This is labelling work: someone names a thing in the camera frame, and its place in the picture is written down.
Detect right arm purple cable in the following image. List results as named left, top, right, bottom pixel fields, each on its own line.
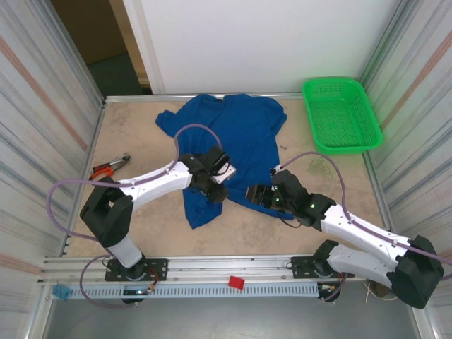
left=280, top=151, right=452, bottom=304

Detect brown pouch with string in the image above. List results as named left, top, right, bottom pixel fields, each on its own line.
left=365, top=280, right=398, bottom=302

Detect blue printed t-shirt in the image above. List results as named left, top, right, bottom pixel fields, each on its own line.
left=155, top=93, right=296, bottom=230

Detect grey slotted cable duct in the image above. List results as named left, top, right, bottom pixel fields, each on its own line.
left=72, top=284, right=321, bottom=299

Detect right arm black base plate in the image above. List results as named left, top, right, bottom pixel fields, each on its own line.
left=291, top=254, right=356, bottom=280

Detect orange-handled pliers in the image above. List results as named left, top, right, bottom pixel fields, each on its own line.
left=88, top=152, right=132, bottom=181

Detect green plastic basket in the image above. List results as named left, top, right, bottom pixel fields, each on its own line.
left=302, top=76, right=384, bottom=156

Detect aluminium table edge rail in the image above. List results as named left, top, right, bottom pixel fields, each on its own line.
left=104, top=92, right=304, bottom=104

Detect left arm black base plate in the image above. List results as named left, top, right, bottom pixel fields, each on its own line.
left=105, top=258, right=169, bottom=283

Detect brown wooden door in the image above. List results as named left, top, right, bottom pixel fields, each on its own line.
left=51, top=0, right=129, bottom=66

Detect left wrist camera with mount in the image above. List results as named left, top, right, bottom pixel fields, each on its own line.
left=214, top=160, right=237, bottom=184

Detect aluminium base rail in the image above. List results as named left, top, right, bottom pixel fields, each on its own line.
left=37, top=252, right=420, bottom=285

